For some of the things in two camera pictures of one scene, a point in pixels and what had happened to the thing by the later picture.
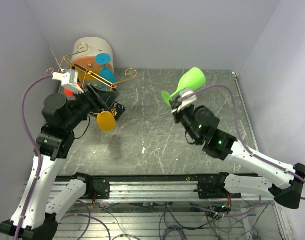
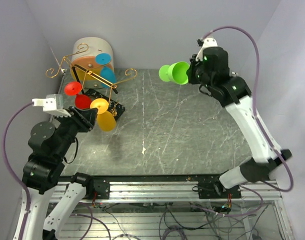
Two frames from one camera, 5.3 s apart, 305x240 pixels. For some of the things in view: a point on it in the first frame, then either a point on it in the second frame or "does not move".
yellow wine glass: (106, 121) does not move
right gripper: (176, 115) → (191, 78)
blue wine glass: (106, 72) does not move
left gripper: (100, 100) → (85, 118)
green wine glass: (194, 79) → (176, 72)
